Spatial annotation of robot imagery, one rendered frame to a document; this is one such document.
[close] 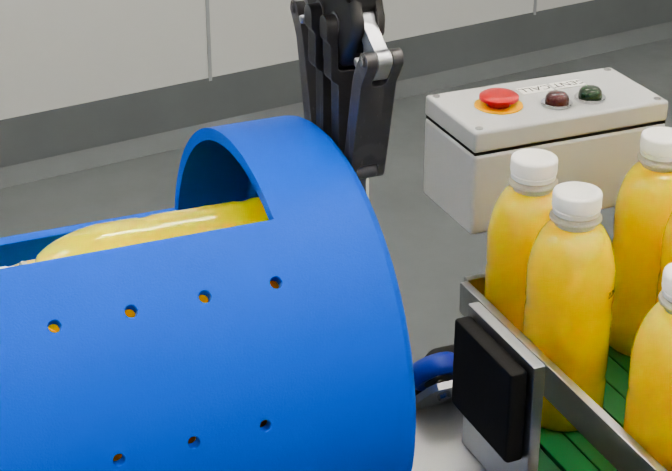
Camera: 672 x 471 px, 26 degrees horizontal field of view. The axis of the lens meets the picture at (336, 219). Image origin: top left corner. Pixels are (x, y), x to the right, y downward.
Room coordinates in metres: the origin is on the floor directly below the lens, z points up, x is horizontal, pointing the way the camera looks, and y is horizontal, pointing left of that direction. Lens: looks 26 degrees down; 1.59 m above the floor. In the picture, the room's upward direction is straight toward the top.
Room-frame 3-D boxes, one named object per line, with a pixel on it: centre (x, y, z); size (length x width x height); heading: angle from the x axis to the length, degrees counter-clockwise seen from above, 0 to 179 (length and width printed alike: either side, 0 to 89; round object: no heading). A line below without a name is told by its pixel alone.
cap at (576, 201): (1.04, -0.19, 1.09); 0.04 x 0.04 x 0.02
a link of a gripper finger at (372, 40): (0.85, -0.02, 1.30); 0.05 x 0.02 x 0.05; 23
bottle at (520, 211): (1.10, -0.16, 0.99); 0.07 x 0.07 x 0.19
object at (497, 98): (1.23, -0.15, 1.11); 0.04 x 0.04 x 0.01
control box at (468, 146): (1.25, -0.19, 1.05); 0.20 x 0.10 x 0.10; 113
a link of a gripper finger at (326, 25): (0.87, -0.01, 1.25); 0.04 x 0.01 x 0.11; 113
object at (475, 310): (0.90, -0.12, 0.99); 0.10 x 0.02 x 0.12; 23
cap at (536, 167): (1.10, -0.16, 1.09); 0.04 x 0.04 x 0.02
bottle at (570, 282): (1.04, -0.19, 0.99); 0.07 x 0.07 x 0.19
